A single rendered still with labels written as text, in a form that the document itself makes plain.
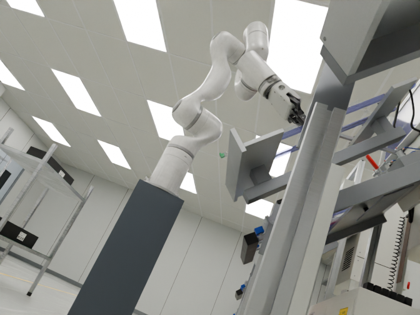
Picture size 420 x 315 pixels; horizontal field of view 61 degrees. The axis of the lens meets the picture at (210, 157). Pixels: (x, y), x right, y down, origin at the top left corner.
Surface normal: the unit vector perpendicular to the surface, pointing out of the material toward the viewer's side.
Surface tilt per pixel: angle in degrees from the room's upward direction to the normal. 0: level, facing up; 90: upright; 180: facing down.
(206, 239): 90
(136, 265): 90
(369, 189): 90
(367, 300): 90
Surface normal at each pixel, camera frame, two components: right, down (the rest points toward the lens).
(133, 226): 0.26, -0.32
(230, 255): -0.04, -0.45
